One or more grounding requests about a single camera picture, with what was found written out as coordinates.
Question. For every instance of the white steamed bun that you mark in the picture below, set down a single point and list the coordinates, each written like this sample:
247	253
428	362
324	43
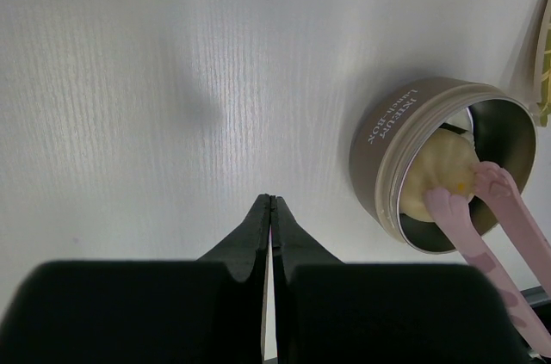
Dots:
445	160

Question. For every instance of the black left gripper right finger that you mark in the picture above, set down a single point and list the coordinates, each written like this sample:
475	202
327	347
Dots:
328	311

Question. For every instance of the woven bamboo tray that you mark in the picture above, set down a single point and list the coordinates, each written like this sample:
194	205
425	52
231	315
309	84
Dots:
539	101

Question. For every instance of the sushi roll orange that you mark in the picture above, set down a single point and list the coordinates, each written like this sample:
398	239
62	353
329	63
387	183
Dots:
462	124

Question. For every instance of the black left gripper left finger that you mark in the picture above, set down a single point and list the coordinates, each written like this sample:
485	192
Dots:
210	310

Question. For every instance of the round steel lunch box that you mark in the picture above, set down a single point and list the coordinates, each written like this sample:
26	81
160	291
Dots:
394	130

